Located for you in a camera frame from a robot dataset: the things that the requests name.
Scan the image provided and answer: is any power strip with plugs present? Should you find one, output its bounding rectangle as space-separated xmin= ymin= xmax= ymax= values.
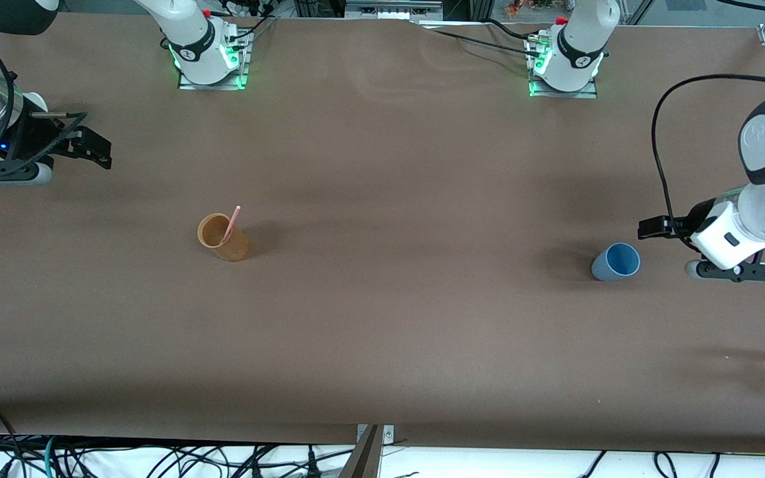
xmin=220 ymin=0 xmax=274 ymax=19

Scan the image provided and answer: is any brown cylindrical cup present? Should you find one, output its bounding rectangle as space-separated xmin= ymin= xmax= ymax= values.
xmin=197 ymin=212 xmax=251 ymax=262

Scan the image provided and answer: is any black cable on table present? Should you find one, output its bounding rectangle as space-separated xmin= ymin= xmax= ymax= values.
xmin=416 ymin=20 xmax=543 ymax=60

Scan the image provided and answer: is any pink chopstick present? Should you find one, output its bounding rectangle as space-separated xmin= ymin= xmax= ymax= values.
xmin=221 ymin=205 xmax=242 ymax=245

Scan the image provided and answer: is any grey metal device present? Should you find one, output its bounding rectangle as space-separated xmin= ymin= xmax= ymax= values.
xmin=344 ymin=0 xmax=445 ymax=21

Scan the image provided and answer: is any dark metal post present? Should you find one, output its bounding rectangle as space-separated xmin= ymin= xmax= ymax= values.
xmin=338 ymin=425 xmax=383 ymax=478

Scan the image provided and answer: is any metal table bracket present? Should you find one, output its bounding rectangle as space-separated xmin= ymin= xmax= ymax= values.
xmin=356 ymin=424 xmax=395 ymax=447

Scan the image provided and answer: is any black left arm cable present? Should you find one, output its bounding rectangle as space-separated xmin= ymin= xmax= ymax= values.
xmin=651 ymin=73 xmax=765 ymax=253

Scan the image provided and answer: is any blue cup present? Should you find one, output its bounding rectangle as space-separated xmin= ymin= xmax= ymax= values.
xmin=590 ymin=242 xmax=641 ymax=282

